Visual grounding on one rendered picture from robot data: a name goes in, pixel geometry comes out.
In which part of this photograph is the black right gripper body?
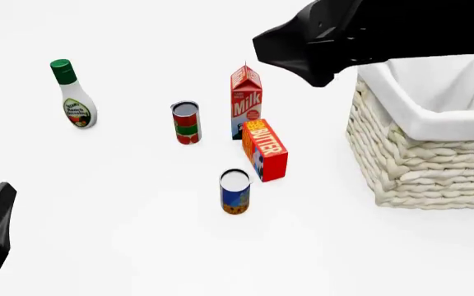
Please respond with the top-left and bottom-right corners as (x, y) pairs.
(302, 0), (370, 74)

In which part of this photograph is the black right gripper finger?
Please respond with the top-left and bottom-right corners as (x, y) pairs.
(252, 12), (337, 89)

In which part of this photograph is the white cloth basket liner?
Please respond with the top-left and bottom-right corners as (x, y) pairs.
(356, 52), (474, 142)

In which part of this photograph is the blue alphabet soup tin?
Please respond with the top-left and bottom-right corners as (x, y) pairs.
(219, 168), (254, 215)

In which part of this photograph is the pale woven wicker basket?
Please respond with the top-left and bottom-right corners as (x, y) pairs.
(345, 74), (474, 211)

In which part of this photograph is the red milk carton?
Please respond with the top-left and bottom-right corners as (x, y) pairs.
(230, 60), (264, 141)

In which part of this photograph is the red butter box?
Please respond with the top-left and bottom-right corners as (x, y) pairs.
(241, 118), (289, 183)

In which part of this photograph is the red green tomato tin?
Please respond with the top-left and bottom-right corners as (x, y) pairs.
(170, 99), (202, 146)

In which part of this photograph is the white ranch dressing bottle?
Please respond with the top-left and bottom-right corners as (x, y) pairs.
(49, 58), (98, 130)

